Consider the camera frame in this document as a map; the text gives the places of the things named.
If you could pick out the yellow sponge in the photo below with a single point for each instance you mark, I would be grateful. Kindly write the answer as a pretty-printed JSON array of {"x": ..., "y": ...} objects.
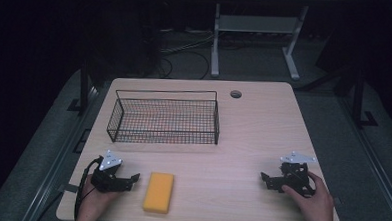
[{"x": 158, "y": 192}]

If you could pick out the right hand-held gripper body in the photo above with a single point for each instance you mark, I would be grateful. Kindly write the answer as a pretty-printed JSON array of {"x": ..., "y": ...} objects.
[{"x": 294, "y": 178}]

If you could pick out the grey tape strip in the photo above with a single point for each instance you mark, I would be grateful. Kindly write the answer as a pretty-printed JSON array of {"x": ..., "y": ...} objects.
[{"x": 70, "y": 187}]

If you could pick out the white metal table frame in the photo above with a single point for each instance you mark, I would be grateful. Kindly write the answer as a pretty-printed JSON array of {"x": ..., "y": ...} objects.
[{"x": 254, "y": 23}]

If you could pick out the person's right hand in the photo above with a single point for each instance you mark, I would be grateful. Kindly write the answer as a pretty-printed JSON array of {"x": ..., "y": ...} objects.
[{"x": 316, "y": 206}]

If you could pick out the grey table grommet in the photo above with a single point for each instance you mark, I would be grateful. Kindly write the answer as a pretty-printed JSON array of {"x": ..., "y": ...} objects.
[{"x": 235, "y": 94}]

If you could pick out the black metal stand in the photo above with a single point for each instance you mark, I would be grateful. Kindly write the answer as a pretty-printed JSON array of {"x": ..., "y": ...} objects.
[
  {"x": 84, "y": 85},
  {"x": 358, "y": 97}
]

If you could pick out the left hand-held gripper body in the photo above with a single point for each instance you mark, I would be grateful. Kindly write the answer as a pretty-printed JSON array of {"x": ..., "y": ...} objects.
[{"x": 107, "y": 181}]

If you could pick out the person's left hand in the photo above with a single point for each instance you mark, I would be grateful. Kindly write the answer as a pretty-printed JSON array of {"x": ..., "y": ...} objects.
[{"x": 91, "y": 202}]

